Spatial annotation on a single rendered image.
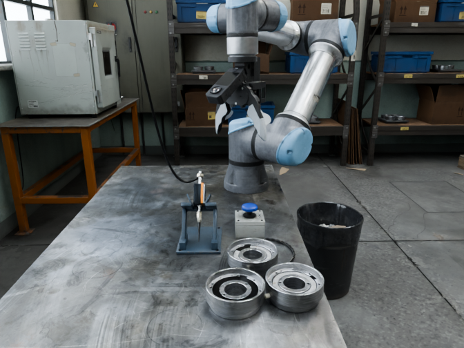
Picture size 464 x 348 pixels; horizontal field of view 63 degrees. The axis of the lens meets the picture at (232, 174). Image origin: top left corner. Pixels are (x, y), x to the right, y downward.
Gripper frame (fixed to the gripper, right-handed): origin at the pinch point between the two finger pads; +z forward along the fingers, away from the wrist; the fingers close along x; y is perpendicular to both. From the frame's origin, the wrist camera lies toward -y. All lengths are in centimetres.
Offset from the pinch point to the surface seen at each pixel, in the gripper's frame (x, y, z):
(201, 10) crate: 219, 235, -60
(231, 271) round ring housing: -17.9, -26.8, 18.3
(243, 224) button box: -8.1, -9.4, 18.2
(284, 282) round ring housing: -26.8, -22.2, 19.9
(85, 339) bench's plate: -8, -52, 22
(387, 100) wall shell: 78, 409, 40
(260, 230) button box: -11.3, -6.9, 19.7
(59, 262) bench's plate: 17, -42, 21
